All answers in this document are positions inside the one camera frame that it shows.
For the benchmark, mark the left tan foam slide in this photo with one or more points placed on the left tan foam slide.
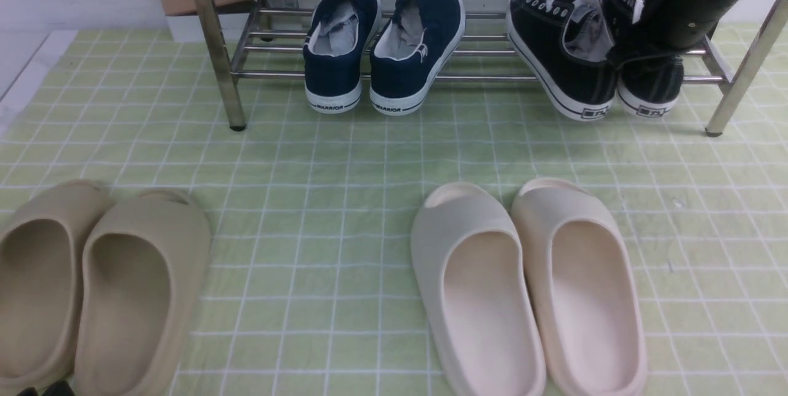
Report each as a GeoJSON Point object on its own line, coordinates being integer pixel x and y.
{"type": "Point", "coordinates": [41, 282]}

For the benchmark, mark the cream foam slide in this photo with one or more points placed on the cream foam slide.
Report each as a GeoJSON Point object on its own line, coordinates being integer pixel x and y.
{"type": "Point", "coordinates": [582, 289]}
{"type": "Point", "coordinates": [468, 260]}

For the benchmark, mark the black canvas sneaker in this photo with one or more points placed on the black canvas sneaker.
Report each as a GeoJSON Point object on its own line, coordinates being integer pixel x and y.
{"type": "Point", "coordinates": [566, 43]}
{"type": "Point", "coordinates": [646, 88]}

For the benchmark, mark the left navy slip-on sneaker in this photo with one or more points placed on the left navy slip-on sneaker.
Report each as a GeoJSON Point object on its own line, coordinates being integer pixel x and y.
{"type": "Point", "coordinates": [339, 35]}

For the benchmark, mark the navy slip-on sneaker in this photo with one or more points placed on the navy slip-on sneaker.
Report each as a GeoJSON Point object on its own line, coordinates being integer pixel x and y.
{"type": "Point", "coordinates": [339, 35]}
{"type": "Point", "coordinates": [413, 48]}

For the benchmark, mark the right tan foam slide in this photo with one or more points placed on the right tan foam slide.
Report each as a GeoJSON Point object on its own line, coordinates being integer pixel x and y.
{"type": "Point", "coordinates": [143, 268]}

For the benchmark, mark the metal shoe rack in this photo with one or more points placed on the metal shoe rack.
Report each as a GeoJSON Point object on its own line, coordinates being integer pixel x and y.
{"type": "Point", "coordinates": [228, 69]}

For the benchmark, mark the right cream foam slide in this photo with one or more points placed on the right cream foam slide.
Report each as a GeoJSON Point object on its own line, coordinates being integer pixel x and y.
{"type": "Point", "coordinates": [582, 289]}

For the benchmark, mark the green checkered floor cloth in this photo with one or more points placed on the green checkered floor cloth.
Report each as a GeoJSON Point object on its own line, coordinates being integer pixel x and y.
{"type": "Point", "coordinates": [311, 291]}

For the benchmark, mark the right navy slip-on sneaker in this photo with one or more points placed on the right navy slip-on sneaker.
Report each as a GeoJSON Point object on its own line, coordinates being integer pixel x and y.
{"type": "Point", "coordinates": [413, 48]}

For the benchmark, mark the tan foam slide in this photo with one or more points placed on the tan foam slide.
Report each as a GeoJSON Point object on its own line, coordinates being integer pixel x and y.
{"type": "Point", "coordinates": [143, 268]}
{"type": "Point", "coordinates": [41, 282]}

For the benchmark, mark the left cream foam slide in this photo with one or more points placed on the left cream foam slide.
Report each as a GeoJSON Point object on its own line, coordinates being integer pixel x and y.
{"type": "Point", "coordinates": [468, 260]}

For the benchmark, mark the black object bottom left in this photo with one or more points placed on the black object bottom left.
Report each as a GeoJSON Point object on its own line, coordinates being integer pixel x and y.
{"type": "Point", "coordinates": [58, 388]}

